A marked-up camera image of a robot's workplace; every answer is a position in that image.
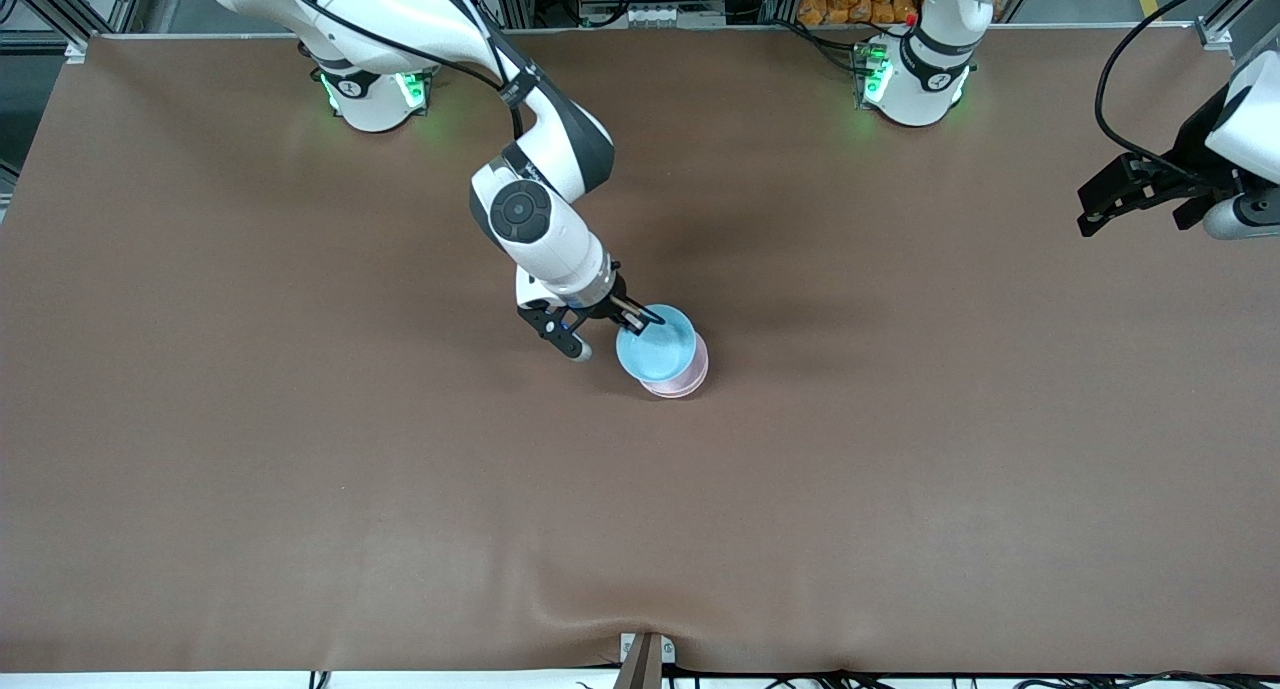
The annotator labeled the blue bowl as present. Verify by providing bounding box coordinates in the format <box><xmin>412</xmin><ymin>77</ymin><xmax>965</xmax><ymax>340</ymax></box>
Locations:
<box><xmin>615</xmin><ymin>304</ymin><xmax>699</xmax><ymax>384</ymax></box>

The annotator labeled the pink bowl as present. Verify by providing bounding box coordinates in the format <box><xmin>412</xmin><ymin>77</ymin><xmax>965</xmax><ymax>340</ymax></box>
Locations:
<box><xmin>640</xmin><ymin>329</ymin><xmax>711</xmax><ymax>400</ymax></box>

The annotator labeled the brown table mat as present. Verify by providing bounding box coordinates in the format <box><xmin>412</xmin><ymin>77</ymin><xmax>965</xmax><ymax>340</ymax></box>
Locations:
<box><xmin>0</xmin><ymin>25</ymin><xmax>1280</xmax><ymax>676</ymax></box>

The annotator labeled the white power strip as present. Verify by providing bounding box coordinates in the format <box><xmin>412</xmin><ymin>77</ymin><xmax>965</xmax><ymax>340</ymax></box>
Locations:
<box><xmin>580</xmin><ymin>2</ymin><xmax>727</xmax><ymax>28</ymax></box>

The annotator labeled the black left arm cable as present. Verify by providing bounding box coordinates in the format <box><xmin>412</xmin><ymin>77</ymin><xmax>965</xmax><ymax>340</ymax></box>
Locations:
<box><xmin>1094</xmin><ymin>0</ymin><xmax>1263</xmax><ymax>182</ymax></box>

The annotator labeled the aluminium frame profile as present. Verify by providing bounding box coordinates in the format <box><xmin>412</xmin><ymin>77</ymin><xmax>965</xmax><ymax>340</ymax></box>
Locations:
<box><xmin>25</xmin><ymin>0</ymin><xmax>151</xmax><ymax>62</ymax></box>
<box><xmin>1195</xmin><ymin>0</ymin><xmax>1280</xmax><ymax>50</ymax></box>

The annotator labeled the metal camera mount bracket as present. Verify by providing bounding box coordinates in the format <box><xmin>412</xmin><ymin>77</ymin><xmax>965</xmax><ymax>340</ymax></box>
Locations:
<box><xmin>618</xmin><ymin>631</ymin><xmax>677</xmax><ymax>689</ymax></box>

